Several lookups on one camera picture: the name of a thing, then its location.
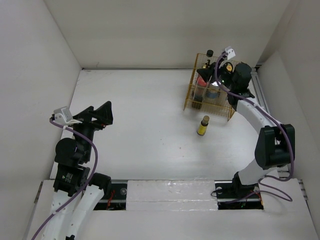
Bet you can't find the small yellow label bottle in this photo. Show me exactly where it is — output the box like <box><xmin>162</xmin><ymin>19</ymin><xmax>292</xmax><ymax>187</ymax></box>
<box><xmin>197</xmin><ymin>115</ymin><xmax>210</xmax><ymax>136</ymax></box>

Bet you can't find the yellow cap red sauce bottle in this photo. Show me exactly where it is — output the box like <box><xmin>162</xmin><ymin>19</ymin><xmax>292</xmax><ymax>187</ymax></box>
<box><xmin>223</xmin><ymin>62</ymin><xmax>233</xmax><ymax>74</ymax></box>

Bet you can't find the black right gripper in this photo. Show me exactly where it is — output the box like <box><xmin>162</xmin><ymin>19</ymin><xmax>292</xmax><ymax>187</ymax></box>
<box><xmin>197</xmin><ymin>57</ymin><xmax>237</xmax><ymax>91</ymax></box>

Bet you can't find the silver lid spice shaker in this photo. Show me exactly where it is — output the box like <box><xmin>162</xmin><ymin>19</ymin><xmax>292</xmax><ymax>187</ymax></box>
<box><xmin>219</xmin><ymin>90</ymin><xmax>229</xmax><ymax>105</ymax></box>

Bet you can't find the silver lid salt shaker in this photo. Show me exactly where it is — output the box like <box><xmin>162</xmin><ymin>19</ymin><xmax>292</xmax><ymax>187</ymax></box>
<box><xmin>205</xmin><ymin>81</ymin><xmax>221</xmax><ymax>100</ymax></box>

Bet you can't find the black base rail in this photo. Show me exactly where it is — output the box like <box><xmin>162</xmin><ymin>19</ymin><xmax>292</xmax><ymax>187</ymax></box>
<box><xmin>94</xmin><ymin>180</ymin><xmax>264</xmax><ymax>212</ymax></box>

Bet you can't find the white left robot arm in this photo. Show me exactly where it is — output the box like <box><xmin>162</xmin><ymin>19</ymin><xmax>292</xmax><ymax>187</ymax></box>
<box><xmin>32</xmin><ymin>101</ymin><xmax>113</xmax><ymax>240</ymax></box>

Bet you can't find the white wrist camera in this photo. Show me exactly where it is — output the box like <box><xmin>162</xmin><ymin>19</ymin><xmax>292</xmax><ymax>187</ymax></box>
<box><xmin>219</xmin><ymin>46</ymin><xmax>236</xmax><ymax>62</ymax></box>
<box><xmin>50</xmin><ymin>106</ymin><xmax>73</xmax><ymax>127</ymax></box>

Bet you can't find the clear gold spout oil bottle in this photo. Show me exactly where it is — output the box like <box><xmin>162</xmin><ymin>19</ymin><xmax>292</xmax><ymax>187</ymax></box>
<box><xmin>191</xmin><ymin>73</ymin><xmax>210</xmax><ymax>110</ymax></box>

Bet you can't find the gold wire mesh rack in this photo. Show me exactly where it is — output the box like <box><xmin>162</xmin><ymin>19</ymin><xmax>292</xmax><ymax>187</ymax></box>
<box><xmin>183</xmin><ymin>53</ymin><xmax>235</xmax><ymax>121</ymax></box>

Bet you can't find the red lid chili sauce jar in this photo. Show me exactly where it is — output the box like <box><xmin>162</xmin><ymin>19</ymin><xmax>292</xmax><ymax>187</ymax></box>
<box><xmin>193</xmin><ymin>75</ymin><xmax>208</xmax><ymax>102</ymax></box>

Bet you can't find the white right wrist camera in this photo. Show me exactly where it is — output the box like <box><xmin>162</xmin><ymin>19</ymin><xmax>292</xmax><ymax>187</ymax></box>
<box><xmin>219</xmin><ymin>46</ymin><xmax>236</xmax><ymax>62</ymax></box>

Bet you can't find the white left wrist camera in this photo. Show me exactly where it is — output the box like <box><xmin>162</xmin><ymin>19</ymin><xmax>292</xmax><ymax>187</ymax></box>
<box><xmin>50</xmin><ymin>106</ymin><xmax>73</xmax><ymax>127</ymax></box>

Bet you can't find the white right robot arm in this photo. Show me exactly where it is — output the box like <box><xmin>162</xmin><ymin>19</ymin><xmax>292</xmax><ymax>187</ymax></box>
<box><xmin>196</xmin><ymin>62</ymin><xmax>295</xmax><ymax>199</ymax></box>

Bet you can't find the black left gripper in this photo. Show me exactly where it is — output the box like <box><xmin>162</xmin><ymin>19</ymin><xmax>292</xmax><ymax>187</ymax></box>
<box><xmin>67</xmin><ymin>100</ymin><xmax>113</xmax><ymax>161</ymax></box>

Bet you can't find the black cap vinegar bottle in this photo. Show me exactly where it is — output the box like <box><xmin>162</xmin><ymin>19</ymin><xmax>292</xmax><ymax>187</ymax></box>
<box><xmin>205</xmin><ymin>49</ymin><xmax>214</xmax><ymax>68</ymax></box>

